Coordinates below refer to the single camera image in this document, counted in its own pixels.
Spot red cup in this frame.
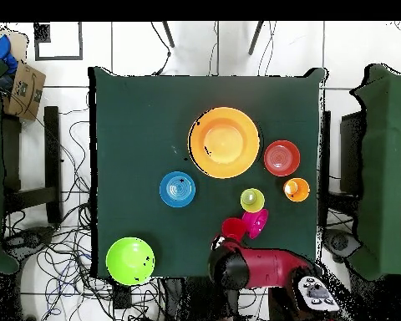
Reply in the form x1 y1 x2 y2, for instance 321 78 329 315
220 217 247 242

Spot magenta bowl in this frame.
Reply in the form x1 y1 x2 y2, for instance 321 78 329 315
241 208 269 240

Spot flat-bottomed blue bowl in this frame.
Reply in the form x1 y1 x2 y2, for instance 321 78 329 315
159 171 197 209

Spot green bowl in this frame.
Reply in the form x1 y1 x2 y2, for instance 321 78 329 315
105 237 156 287

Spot large yellow bowl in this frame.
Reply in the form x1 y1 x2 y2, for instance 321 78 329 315
187 106 261 180

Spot pale yellow cup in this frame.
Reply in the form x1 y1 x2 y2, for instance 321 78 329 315
240 187 266 214

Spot amber yellow cup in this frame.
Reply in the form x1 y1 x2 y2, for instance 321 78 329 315
282 177 311 202

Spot orange bowl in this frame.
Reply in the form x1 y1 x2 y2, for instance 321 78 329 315
263 139 302 177

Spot dark green tablecloth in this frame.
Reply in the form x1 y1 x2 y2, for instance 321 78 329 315
88 66 328 279

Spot cardboard box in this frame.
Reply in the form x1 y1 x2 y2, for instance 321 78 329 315
3 61 47 122

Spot blue cloth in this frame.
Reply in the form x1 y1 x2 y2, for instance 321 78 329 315
0 34 19 74

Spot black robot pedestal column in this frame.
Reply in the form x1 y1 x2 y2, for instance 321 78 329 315
163 277 228 321

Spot black pedestal foot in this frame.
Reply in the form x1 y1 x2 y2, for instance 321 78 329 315
1 227 56 260
323 228 362 263

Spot tangle of black cables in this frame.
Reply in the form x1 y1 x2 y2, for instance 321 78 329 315
3 99 161 321

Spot black stool frame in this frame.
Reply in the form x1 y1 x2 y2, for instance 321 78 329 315
1 105 63 225

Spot black tripod cable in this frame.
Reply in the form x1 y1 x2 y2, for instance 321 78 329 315
150 21 172 76

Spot grey square frame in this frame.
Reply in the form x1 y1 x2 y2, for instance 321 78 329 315
33 21 84 62

